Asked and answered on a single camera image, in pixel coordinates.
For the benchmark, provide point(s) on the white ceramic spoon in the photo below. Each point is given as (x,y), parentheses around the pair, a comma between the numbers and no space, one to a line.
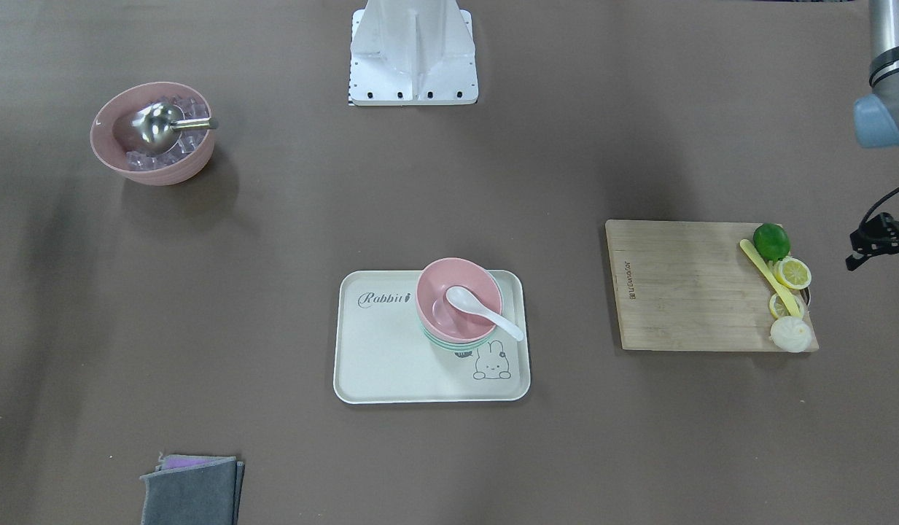
(465,300)

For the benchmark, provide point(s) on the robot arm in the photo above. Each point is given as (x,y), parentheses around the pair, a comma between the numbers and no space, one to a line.
(877,113)

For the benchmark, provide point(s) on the large pink ice bowl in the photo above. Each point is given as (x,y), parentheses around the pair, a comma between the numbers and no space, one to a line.
(184,160)

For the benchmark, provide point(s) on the green stacked bowls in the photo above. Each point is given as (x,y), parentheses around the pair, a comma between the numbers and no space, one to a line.
(457,348)

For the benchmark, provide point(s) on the white rectangular tray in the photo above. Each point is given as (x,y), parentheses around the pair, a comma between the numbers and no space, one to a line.
(382,354)

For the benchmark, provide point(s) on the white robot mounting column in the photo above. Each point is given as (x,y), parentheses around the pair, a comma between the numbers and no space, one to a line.
(412,53)

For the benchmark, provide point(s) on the wooden cutting board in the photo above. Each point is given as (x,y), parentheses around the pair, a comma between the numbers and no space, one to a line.
(687,286)

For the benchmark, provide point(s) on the metal ice scoop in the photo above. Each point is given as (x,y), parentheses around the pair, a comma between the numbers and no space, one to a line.
(156,128)

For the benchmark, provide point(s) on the green lime toy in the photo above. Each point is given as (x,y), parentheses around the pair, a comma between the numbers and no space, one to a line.
(771,241)

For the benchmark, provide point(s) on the upper lemon slice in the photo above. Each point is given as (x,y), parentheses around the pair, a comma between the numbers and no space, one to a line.
(778,309)

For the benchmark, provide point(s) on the yellow plastic knife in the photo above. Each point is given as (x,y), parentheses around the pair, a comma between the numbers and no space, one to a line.
(786,296)

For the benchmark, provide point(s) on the top stacked lemon slice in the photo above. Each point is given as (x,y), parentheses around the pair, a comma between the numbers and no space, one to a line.
(792,273)

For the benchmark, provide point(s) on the grey folded cloth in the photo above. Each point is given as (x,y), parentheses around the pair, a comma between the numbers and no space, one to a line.
(191,489)

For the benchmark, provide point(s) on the white steamed bun toy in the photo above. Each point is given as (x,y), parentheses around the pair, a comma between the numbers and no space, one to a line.
(791,334)

